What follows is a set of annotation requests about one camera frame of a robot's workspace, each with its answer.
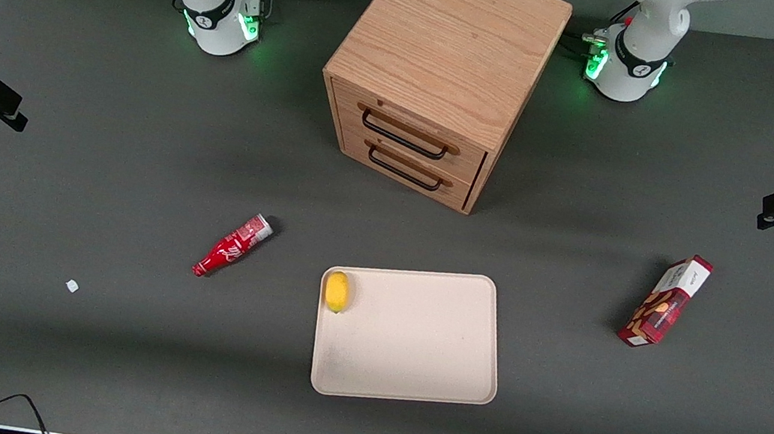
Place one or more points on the red cookie box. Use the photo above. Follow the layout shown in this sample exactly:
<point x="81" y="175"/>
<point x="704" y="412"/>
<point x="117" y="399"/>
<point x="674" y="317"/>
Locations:
<point x="664" y="305"/>

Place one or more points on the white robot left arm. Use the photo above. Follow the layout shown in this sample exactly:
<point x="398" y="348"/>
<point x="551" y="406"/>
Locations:
<point x="647" y="34"/>

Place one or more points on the beige plastic tray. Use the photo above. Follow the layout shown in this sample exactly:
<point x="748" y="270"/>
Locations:
<point x="415" y="342"/>

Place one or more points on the small white paper scrap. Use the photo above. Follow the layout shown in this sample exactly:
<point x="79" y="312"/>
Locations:
<point x="72" y="286"/>

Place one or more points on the red soda bottle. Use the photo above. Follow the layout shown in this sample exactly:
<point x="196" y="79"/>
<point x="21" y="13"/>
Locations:
<point x="231" y="248"/>

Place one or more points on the oak wooden drawer cabinet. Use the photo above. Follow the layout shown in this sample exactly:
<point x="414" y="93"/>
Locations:
<point x="450" y="37"/>

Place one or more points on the yellow lemon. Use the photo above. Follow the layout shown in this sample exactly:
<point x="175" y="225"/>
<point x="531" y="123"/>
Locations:
<point x="337" y="291"/>

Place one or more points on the narrow wooden drawer front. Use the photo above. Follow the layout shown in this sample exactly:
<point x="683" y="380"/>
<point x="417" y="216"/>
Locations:
<point x="401" y="173"/>

